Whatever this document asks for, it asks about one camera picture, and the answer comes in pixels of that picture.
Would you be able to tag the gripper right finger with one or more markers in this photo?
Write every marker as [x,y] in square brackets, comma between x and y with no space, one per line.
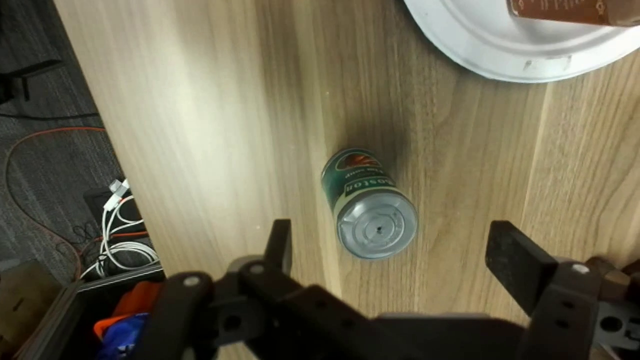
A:
[545,290]

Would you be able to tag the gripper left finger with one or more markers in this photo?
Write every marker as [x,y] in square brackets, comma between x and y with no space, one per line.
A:
[280,305]

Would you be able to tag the white plate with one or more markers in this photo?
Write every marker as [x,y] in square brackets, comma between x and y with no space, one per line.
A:
[515,42]

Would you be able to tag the green tin can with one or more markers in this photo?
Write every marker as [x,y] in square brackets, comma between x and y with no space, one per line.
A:
[367,205]

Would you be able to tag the orange and blue cloth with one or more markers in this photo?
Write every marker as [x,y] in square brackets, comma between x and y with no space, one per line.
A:
[127,320]

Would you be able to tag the black power brick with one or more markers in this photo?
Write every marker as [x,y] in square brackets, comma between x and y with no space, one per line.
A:
[107,207]

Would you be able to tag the black bin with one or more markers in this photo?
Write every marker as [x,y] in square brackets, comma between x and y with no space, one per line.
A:
[75,310]

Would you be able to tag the cardboard box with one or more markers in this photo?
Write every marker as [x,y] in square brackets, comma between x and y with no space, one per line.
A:
[25,305]

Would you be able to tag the brown packet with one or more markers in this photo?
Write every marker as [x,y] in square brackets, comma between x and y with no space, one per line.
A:
[575,10]

